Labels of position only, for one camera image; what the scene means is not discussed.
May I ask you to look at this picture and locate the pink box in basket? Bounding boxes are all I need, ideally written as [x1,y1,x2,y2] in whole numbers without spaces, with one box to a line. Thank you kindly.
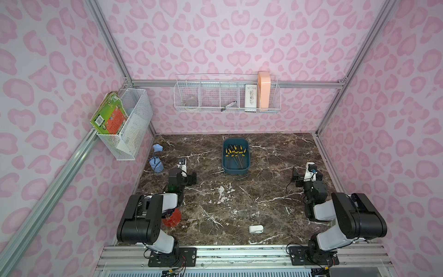
[257,71,271,111]

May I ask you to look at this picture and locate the teal plastic storage box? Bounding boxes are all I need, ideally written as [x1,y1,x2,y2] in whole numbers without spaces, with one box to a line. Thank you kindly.
[221,138,251,175]

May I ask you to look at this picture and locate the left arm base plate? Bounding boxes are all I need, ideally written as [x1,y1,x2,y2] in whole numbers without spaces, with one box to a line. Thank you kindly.
[148,247,197,268]

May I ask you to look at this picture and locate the white card in basket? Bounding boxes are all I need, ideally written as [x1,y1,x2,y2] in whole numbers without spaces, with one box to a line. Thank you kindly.
[245,84,257,112]

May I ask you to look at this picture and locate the white mesh side basket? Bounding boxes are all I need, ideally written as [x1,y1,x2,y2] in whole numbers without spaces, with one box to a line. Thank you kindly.
[90,88,153,160]

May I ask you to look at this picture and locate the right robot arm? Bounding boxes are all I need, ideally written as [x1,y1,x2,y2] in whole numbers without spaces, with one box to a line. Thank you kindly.
[290,162,388,264]

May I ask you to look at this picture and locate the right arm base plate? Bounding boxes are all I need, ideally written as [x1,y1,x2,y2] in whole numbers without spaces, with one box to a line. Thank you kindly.
[286,244,340,267]

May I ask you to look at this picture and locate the grey cup in basket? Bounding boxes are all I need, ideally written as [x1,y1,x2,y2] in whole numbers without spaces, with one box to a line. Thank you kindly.
[185,96,198,107]

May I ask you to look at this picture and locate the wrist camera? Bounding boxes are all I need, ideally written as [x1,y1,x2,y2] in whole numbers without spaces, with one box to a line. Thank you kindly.
[303,162,317,182]
[177,158,187,171]

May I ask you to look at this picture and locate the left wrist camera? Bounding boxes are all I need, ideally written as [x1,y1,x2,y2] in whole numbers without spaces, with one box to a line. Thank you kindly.
[177,158,187,171]

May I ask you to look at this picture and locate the green red booklet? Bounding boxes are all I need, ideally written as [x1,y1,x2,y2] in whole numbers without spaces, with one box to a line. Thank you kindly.
[90,92,128,135]

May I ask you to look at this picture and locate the white papers in basket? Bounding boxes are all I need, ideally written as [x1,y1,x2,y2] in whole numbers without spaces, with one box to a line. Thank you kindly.
[116,111,148,156]

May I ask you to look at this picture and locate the black marker in basket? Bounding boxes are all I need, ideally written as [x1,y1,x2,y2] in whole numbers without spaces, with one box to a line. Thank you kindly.
[220,101,237,112]

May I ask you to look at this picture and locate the red pencil cup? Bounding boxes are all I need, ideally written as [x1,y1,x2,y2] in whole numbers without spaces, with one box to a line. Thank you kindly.
[162,208,182,227]

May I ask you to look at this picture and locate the blue spray bottle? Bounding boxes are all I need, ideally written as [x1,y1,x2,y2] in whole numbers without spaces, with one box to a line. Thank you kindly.
[149,144,164,173]

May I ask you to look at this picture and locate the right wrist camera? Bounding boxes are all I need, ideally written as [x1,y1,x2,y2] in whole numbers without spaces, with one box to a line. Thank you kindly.
[303,162,317,182]

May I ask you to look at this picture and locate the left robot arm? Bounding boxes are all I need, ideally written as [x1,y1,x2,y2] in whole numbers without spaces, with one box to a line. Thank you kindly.
[117,158,197,255]

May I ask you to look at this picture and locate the small white eraser block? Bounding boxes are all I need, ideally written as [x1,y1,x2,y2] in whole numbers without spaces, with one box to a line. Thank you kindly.
[249,225,264,234]

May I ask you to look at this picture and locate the white wire wall basket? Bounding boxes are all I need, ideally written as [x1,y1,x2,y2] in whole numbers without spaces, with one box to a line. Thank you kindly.
[174,73,281,113]

